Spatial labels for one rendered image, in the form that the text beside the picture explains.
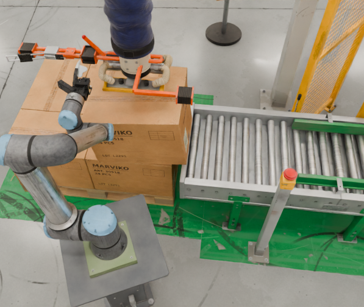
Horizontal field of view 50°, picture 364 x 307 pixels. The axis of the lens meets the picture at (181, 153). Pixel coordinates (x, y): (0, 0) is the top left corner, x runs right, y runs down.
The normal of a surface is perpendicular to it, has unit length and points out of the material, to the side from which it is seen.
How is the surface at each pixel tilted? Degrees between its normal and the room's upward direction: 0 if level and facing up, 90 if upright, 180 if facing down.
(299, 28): 90
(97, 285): 0
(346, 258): 0
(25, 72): 0
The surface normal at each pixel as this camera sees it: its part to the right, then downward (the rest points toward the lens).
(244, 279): 0.00, -0.59
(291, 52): -0.11, 0.80
